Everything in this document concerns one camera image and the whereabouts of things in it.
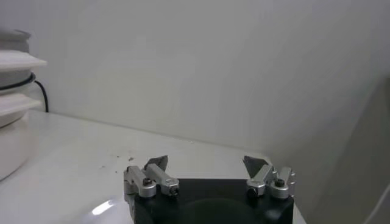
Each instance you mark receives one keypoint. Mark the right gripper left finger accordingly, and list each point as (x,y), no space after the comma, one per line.
(152,180)

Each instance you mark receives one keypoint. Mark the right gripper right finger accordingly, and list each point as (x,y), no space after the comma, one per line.
(265,180)

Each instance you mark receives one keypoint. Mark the large white plate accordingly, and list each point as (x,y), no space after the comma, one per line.
(115,216)

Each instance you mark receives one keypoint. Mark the white electric cooking pot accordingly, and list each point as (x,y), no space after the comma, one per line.
(12,146)

